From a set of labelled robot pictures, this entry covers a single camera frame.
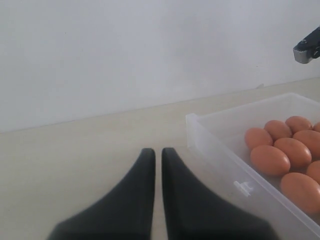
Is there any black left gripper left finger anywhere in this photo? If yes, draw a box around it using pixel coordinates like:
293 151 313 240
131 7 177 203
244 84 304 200
48 148 156 240

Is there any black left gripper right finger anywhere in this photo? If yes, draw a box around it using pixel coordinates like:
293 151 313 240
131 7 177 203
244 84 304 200
161 147 278 240

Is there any clear plastic container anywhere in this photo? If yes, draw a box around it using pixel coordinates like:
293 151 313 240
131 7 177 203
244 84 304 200
186 93 320 240

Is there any brown egg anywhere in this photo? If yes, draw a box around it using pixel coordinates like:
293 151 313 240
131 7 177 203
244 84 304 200
280 172 320 215
244 127 274 150
250 145 291 176
293 130 320 159
305 160 320 185
313 122 320 132
285 115 313 134
273 137 312 169
264 120 293 142

